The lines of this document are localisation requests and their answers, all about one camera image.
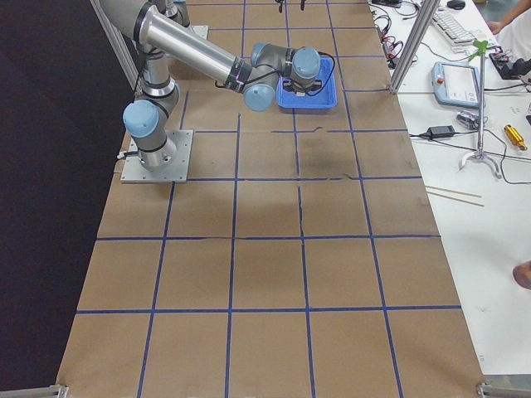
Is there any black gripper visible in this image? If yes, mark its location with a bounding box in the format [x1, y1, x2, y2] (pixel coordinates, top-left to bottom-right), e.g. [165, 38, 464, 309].
[276, 0, 322, 95]

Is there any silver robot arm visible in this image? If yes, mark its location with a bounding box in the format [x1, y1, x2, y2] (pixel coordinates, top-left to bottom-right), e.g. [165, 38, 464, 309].
[100, 1, 322, 172]

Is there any blue plastic tray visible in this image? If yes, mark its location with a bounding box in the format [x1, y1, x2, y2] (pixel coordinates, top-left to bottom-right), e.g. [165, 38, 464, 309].
[276, 56, 338, 111]

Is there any black computer mouse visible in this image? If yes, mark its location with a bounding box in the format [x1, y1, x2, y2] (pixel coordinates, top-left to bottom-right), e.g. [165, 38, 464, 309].
[446, 0, 466, 11]

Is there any white keyboard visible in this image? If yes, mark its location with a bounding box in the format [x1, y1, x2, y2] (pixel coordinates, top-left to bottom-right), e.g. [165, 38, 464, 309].
[431, 11, 475, 47]

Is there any teach pendant tablet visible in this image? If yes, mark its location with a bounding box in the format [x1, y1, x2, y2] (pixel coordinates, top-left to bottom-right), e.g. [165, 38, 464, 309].
[431, 62, 480, 109]

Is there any silver stand with green clip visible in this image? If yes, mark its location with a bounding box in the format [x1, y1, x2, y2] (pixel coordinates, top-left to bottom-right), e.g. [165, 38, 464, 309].
[459, 40, 502, 179]

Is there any black power adapter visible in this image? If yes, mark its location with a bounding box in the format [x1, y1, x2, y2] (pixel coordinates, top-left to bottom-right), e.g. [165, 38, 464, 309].
[426, 125, 455, 139]

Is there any wooden chopstick pair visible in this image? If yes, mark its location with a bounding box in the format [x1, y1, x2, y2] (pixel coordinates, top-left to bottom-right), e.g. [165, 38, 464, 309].
[426, 186, 485, 207]

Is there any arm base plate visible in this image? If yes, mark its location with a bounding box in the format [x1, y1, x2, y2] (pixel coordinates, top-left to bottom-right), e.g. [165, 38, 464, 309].
[120, 130, 193, 183]
[191, 25, 209, 40]

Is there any aluminium frame post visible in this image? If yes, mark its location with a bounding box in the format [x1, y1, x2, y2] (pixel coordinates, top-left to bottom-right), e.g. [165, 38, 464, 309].
[388, 0, 439, 94]

